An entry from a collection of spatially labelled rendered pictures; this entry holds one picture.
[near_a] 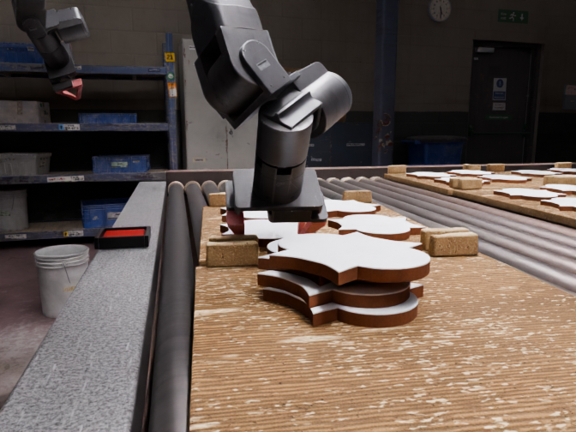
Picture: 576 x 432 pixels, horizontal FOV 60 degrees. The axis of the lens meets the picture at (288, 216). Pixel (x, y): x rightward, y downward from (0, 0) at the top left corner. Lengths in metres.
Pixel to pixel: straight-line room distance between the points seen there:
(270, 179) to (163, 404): 0.28
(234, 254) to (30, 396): 0.26
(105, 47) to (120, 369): 5.29
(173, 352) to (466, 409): 0.22
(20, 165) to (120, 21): 1.76
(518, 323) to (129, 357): 0.31
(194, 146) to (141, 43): 1.24
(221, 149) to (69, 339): 4.67
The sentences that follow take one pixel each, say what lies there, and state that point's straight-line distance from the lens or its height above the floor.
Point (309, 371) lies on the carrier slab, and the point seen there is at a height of 0.94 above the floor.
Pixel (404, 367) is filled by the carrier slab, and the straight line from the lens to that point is 0.35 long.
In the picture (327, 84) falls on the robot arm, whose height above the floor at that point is 1.14.
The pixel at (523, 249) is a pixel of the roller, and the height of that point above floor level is 0.92.
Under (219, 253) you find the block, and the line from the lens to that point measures 0.56.
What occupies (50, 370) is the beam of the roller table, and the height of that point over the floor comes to 0.92.
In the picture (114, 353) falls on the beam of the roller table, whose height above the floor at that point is 0.91.
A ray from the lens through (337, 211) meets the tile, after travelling 0.87.
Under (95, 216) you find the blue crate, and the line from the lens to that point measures 5.01.
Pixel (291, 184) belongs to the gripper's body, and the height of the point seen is 1.03.
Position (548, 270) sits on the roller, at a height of 0.92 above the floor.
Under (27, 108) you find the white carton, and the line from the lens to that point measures 5.10.
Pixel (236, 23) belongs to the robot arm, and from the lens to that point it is 0.54.
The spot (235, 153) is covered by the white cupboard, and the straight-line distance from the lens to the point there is 5.12.
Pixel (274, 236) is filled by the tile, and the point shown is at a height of 0.95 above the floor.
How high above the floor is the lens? 1.09
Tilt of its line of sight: 10 degrees down
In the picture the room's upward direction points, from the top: straight up
